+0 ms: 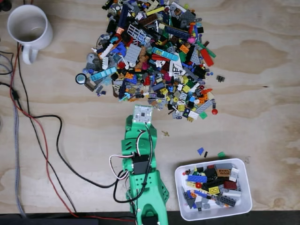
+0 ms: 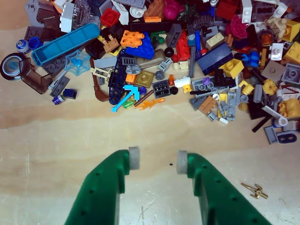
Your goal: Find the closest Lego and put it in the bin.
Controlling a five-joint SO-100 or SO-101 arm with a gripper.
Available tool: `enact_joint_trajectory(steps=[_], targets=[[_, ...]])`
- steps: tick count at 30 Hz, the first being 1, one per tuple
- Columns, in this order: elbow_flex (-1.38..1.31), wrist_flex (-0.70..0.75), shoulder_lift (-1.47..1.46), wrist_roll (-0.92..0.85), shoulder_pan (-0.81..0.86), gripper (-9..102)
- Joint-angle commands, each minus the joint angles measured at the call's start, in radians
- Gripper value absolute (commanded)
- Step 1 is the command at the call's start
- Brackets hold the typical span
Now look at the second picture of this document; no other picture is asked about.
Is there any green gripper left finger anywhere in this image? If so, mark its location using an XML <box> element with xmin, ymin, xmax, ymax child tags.
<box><xmin>64</xmin><ymin>146</ymin><xmax>141</xmax><ymax>225</ymax></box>

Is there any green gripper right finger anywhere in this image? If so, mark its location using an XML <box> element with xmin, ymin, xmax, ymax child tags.
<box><xmin>177</xmin><ymin>150</ymin><xmax>272</xmax><ymax>225</ymax></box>

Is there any small gold weapon Lego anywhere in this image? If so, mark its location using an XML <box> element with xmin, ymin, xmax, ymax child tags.
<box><xmin>241</xmin><ymin>182</ymin><xmax>269</xmax><ymax>200</ymax></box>

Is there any grey Lego tile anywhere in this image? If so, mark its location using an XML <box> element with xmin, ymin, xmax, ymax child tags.
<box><xmin>263</xmin><ymin>125</ymin><xmax>280</xmax><ymax>145</ymax></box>

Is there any black Lego bar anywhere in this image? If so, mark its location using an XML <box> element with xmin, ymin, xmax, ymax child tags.
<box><xmin>251</xmin><ymin>115</ymin><xmax>273</xmax><ymax>133</ymax></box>

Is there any navy Lego with two holes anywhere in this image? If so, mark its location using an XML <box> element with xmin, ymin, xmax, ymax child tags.
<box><xmin>276</xmin><ymin>132</ymin><xmax>296</xmax><ymax>144</ymax></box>

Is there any brown Lego plate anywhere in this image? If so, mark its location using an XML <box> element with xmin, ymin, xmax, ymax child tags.
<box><xmin>198</xmin><ymin>95</ymin><xmax>219</xmax><ymax>116</ymax></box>

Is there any orange flame Lego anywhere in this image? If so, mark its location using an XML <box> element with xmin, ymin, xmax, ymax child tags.
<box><xmin>135</xmin><ymin>98</ymin><xmax>165</xmax><ymax>111</ymax></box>

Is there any purple striped cylinder Lego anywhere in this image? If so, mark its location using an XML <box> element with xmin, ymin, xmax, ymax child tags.
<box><xmin>52</xmin><ymin>94</ymin><xmax>65</xmax><ymax>105</ymax></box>

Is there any brown whip Lego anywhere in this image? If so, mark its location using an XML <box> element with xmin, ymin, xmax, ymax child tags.
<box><xmin>90</xmin><ymin>58</ymin><xmax>110</xmax><ymax>103</ymax></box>

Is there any dark brown Lego bar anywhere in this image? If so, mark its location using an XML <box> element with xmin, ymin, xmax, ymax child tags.
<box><xmin>134</xmin><ymin>90</ymin><xmax>155</xmax><ymax>107</ymax></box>

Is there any small dark blue Lego brick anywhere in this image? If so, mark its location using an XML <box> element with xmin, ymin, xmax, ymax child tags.
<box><xmin>62</xmin><ymin>88</ymin><xmax>78</xmax><ymax>100</ymax></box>

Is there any cyan pickaxe Lego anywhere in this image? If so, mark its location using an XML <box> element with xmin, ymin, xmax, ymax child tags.
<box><xmin>111</xmin><ymin>84</ymin><xmax>141</xmax><ymax>113</ymax></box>

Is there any grey Lego plate with bar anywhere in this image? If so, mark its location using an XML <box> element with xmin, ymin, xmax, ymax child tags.
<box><xmin>48</xmin><ymin>75</ymin><xmax>71</xmax><ymax>98</ymax></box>

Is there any dark grey square Lego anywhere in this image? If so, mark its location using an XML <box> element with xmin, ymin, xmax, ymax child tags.
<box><xmin>152</xmin><ymin>79</ymin><xmax>170</xmax><ymax>98</ymax></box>

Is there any olive gold Lego tile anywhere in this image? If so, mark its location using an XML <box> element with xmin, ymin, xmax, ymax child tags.
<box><xmin>135</xmin><ymin>70</ymin><xmax>155</xmax><ymax>88</ymax></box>

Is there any white and yellow Lego piece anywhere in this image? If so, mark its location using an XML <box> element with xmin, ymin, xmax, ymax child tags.
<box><xmin>173</xmin><ymin>75</ymin><xmax>191</xmax><ymax>94</ymax></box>

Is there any smoke transparent panel Lego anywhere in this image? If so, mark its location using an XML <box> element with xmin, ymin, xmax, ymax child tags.
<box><xmin>19</xmin><ymin>57</ymin><xmax>53</xmax><ymax>95</ymax></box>

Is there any yellow Lego brick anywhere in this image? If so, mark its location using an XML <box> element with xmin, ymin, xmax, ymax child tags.
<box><xmin>283</xmin><ymin>41</ymin><xmax>300</xmax><ymax>67</ymax></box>
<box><xmin>281</xmin><ymin>19</ymin><xmax>300</xmax><ymax>43</ymax></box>
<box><xmin>218</xmin><ymin>58</ymin><xmax>245</xmax><ymax>80</ymax></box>

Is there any light blue spider web Lego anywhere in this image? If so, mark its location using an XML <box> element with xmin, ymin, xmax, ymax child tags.
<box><xmin>65</xmin><ymin>50</ymin><xmax>92</xmax><ymax>77</ymax></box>

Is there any navy slope Lego brick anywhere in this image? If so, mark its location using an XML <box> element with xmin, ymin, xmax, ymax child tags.
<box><xmin>195</xmin><ymin>42</ymin><xmax>234</xmax><ymax>76</ymax></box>

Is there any blue wedge Lego plate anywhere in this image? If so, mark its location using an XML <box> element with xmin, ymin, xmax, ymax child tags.
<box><xmin>125</xmin><ymin>31</ymin><xmax>156</xmax><ymax>60</ymax></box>

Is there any teal long trough Lego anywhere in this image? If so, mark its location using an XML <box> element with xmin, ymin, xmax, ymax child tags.
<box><xmin>31</xmin><ymin>22</ymin><xmax>101</xmax><ymax>68</ymax></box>

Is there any red slope Lego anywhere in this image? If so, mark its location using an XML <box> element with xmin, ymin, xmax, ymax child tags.
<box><xmin>175</xmin><ymin>30</ymin><xmax>191</xmax><ymax>62</ymax></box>

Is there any orange Lego plate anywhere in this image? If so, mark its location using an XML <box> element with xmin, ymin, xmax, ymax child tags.
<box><xmin>120</xmin><ymin>30</ymin><xmax>145</xmax><ymax>47</ymax></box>

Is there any tan Lego brick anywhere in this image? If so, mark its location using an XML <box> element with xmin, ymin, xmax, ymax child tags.
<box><xmin>206</xmin><ymin>32</ymin><xmax>225</xmax><ymax>50</ymax></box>

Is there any magenta flower Lego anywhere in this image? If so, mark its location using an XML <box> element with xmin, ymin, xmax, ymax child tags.
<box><xmin>228</xmin><ymin>14</ymin><xmax>249</xmax><ymax>39</ymax></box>

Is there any red square Lego brick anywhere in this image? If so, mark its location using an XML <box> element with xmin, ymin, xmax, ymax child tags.
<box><xmin>100</xmin><ymin>7</ymin><xmax>121</xmax><ymax>28</ymax></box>

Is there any white Lego brick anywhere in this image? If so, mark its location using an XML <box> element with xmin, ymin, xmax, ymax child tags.
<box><xmin>59</xmin><ymin>2</ymin><xmax>76</xmax><ymax>34</ymax></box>

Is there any black ribbed Lego tyre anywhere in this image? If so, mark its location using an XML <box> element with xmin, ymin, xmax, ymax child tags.
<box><xmin>193</xmin><ymin>15</ymin><xmax>215</xmax><ymax>30</ymax></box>

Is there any magenta round Lego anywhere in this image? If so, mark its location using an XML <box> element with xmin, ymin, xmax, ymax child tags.
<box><xmin>163</xmin><ymin>0</ymin><xmax>186</xmax><ymax>21</ymax></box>

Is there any dark navy technic beam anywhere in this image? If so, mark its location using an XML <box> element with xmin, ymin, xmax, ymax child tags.
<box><xmin>108</xmin><ymin>50</ymin><xmax>138</xmax><ymax>105</ymax></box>

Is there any black tyre with blue disc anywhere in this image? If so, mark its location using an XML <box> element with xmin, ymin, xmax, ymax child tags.
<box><xmin>0</xmin><ymin>52</ymin><xmax>31</xmax><ymax>82</ymax></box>

